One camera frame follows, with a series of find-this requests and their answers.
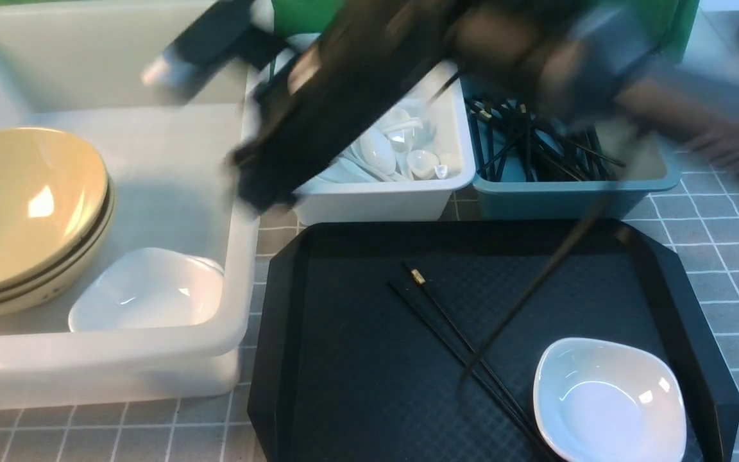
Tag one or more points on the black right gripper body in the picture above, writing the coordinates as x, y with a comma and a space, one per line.
370, 56

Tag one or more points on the yellow noodle bowl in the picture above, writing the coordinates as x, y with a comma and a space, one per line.
52, 188

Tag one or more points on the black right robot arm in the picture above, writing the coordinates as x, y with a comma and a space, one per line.
578, 65

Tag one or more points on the lower stacked yellow bowl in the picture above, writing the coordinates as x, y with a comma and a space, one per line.
63, 278

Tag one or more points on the stacked yellow bowl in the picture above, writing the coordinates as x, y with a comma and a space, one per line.
63, 278
58, 268

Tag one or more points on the top stacked yellow bowl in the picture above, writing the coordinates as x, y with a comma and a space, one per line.
58, 268

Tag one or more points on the white soup spoon large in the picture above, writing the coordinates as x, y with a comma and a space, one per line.
372, 152

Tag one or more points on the small white plastic bin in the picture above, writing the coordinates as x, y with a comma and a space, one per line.
428, 118

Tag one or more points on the white soup spoon small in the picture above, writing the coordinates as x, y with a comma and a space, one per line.
425, 165

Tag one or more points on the black chopstick in bin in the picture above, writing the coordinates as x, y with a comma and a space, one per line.
526, 150

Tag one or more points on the blue-grey plastic bin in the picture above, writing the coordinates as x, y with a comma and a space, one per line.
563, 189

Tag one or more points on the white dish in tub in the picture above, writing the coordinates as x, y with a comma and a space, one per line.
150, 288

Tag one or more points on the black chopstick gold band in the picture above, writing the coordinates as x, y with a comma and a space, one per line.
423, 285

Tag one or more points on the plain black chopstick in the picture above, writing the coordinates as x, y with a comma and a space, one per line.
446, 346

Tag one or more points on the gold-tipped chopstick in bin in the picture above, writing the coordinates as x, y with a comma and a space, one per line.
597, 166

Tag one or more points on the black plastic serving tray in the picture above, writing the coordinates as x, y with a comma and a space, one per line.
351, 364

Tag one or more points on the large white plastic tub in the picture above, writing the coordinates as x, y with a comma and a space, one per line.
75, 67

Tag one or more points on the white square dish lower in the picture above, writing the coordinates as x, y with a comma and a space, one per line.
596, 400

